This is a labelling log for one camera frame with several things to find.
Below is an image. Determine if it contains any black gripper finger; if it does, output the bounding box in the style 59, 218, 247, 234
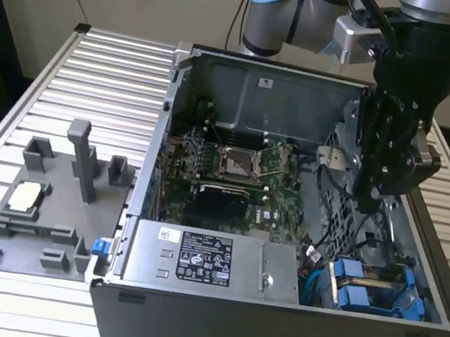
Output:
372, 99, 428, 206
342, 87, 398, 217

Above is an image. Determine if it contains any black disk wire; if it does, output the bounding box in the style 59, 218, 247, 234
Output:
347, 204, 404, 260

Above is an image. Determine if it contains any hard disk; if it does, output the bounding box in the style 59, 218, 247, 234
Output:
328, 254, 424, 302
333, 282, 429, 323

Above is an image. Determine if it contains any grey metal disk bay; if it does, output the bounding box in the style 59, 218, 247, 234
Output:
290, 94, 450, 330

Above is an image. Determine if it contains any metal socket cover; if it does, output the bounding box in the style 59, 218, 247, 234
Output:
256, 138, 295, 181

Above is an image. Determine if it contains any green motherboard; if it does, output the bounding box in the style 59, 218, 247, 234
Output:
152, 117, 326, 249

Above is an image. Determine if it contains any CPU socket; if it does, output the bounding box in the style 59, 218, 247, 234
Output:
215, 144, 264, 182

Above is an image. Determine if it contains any black graphics card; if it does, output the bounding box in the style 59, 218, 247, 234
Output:
182, 177, 268, 236

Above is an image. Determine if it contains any silver power supply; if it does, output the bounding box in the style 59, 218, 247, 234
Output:
118, 215, 310, 311

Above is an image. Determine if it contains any blue case latch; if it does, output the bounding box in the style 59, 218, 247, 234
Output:
90, 236, 113, 260

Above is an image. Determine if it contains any grey parts rack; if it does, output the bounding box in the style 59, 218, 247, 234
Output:
0, 103, 148, 295

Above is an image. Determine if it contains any silver CPU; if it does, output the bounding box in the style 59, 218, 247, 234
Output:
0, 177, 52, 221

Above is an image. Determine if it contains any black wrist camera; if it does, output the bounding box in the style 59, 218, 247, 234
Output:
376, 125, 447, 205

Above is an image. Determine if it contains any silver drive bracket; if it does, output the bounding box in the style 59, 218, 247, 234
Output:
314, 144, 354, 174

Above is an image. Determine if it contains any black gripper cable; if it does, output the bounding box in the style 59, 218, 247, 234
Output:
335, 0, 408, 60

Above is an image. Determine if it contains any black wire with connector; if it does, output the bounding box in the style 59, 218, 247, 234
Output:
300, 162, 368, 271

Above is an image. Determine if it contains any blue wire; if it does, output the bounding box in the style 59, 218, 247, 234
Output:
297, 264, 325, 309

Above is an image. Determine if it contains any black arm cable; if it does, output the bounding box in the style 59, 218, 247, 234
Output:
223, 0, 258, 54

